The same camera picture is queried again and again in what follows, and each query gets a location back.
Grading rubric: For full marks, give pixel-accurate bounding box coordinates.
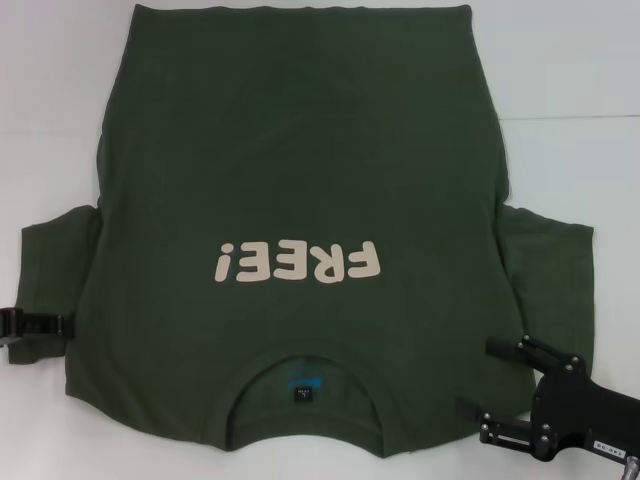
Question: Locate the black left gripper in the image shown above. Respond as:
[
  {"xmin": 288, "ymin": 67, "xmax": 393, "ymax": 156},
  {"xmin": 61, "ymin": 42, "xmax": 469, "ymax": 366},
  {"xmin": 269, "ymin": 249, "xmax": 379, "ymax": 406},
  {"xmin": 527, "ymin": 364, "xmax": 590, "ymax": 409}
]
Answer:
[{"xmin": 0, "ymin": 308, "xmax": 75, "ymax": 346}]

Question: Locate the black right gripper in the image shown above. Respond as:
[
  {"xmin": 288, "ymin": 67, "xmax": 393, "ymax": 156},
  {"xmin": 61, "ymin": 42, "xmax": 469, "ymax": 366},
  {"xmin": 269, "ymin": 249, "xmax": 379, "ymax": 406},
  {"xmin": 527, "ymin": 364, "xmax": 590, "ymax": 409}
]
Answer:
[{"xmin": 452, "ymin": 334, "xmax": 640, "ymax": 465}]

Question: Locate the dark green FREE t-shirt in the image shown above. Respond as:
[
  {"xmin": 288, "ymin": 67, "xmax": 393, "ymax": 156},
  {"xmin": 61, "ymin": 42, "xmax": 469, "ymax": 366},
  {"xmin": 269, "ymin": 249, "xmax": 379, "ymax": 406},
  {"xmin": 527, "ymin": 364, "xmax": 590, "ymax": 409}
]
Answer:
[{"xmin": 7, "ymin": 3, "xmax": 596, "ymax": 456}]

